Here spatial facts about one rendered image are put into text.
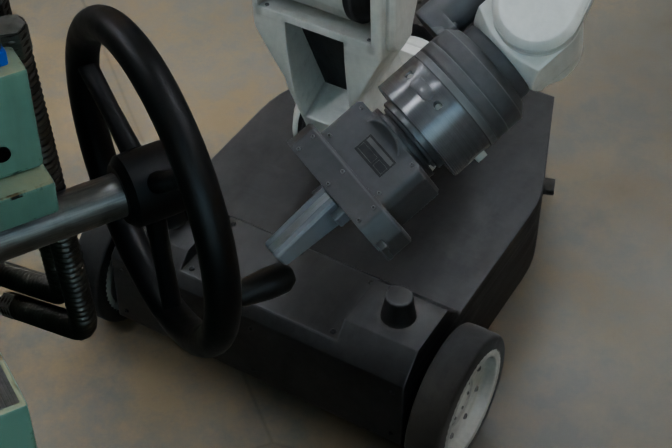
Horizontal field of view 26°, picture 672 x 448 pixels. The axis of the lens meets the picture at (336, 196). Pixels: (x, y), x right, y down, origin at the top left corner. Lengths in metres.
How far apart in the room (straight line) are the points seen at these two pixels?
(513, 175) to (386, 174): 1.08
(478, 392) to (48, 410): 0.59
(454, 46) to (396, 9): 0.65
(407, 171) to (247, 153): 1.11
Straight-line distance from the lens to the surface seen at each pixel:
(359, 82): 1.78
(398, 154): 1.05
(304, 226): 1.07
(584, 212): 2.33
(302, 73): 1.87
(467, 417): 1.98
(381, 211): 1.04
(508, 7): 1.04
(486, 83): 1.05
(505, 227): 2.04
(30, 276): 1.38
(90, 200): 1.12
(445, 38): 1.07
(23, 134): 1.06
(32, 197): 1.07
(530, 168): 2.14
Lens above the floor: 1.58
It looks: 43 degrees down
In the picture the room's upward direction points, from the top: straight up
